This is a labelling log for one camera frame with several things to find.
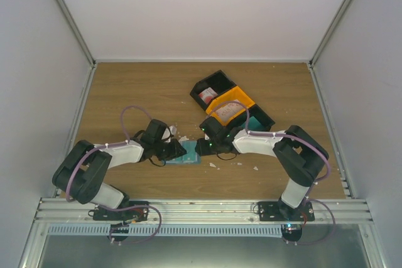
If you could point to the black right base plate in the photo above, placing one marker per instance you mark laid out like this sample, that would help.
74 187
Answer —
277 211

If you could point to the black bin near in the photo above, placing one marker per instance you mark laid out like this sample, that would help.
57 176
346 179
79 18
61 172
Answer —
259 120

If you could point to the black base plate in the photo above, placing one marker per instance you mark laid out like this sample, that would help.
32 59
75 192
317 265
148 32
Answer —
138 214
277 211

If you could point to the aluminium frame post left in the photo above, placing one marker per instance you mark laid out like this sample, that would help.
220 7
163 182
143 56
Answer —
76 32

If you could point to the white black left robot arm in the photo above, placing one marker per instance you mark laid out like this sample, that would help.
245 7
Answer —
81 174

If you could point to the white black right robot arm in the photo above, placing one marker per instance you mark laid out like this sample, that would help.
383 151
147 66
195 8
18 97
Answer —
304 160

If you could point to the orange bin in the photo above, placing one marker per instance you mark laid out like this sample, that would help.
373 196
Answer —
235 95

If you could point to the aluminium front rail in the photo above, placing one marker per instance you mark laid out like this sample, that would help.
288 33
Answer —
346 211

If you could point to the aluminium frame post right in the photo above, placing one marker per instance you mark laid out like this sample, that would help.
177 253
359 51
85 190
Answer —
339 15

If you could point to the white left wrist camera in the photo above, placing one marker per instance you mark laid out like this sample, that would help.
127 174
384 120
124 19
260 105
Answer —
169 133

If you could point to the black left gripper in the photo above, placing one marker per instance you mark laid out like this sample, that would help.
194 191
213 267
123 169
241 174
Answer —
175 151

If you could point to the blue card holder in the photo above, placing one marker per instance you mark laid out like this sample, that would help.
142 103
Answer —
177 160

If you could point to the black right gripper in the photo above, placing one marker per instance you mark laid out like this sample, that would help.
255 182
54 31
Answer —
202 149

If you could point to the white pink card stack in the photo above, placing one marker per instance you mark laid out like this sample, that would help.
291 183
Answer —
228 111

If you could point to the white debris pile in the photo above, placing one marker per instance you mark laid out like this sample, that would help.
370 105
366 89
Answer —
190 131

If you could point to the aluminium frame post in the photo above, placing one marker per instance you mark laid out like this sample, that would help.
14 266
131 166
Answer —
339 15
76 32

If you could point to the grey slotted cable duct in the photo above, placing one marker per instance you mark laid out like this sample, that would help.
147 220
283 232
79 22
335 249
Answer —
145 230

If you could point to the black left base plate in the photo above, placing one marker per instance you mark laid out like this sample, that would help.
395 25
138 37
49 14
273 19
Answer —
138 214

